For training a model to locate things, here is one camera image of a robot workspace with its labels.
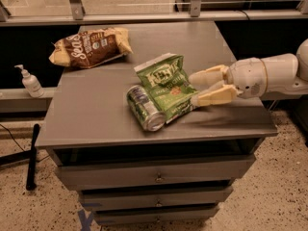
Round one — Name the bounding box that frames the grey drawer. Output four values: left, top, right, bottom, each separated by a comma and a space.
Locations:
94, 204, 218, 225
55, 154, 255, 191
79, 186, 233, 211

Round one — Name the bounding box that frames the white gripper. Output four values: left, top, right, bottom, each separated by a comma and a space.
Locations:
189, 58, 268, 107

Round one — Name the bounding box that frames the top grey drawer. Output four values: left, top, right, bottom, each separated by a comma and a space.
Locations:
55, 154, 255, 191

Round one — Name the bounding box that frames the grey drawer cabinet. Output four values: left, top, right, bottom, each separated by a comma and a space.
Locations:
36, 22, 276, 226

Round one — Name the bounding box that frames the black stand leg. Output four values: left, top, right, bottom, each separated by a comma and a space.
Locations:
26, 124, 39, 191

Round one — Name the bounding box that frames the black cable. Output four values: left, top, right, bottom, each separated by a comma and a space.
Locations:
0, 122, 27, 153

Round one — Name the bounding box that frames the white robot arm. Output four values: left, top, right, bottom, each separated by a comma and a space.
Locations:
189, 39, 308, 107

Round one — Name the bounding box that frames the bottom grey drawer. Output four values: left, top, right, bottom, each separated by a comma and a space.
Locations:
94, 204, 218, 225

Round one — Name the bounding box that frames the green soda can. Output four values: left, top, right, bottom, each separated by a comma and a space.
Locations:
126, 85, 166, 132

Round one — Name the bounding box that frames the brown sea salt chip bag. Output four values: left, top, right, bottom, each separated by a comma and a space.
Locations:
49, 27, 132, 68

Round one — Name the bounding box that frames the grey metal railing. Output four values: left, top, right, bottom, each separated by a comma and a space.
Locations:
0, 0, 308, 26

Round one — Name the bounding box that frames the middle grey drawer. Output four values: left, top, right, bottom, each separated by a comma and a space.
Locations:
79, 186, 233, 211

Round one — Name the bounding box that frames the green jalapeno chip bag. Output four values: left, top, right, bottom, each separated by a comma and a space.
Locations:
134, 53, 197, 124

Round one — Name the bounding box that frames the white pump bottle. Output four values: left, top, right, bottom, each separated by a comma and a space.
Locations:
15, 64, 44, 98

